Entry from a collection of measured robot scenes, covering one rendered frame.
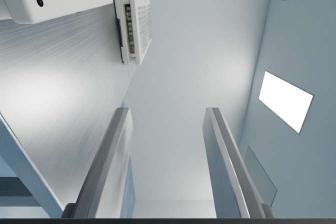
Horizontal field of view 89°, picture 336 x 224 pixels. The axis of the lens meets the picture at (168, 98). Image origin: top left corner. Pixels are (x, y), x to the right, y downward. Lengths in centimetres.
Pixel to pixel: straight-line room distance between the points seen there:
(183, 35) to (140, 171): 384
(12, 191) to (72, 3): 36
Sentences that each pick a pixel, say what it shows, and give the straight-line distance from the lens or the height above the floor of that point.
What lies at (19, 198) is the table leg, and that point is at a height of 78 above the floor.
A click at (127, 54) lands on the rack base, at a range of 71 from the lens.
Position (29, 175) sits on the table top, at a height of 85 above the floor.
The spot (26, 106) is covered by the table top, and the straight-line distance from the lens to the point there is 29.
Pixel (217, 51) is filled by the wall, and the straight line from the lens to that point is 379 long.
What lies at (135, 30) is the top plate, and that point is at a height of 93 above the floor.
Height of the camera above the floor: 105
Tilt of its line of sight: level
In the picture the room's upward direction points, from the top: 90 degrees clockwise
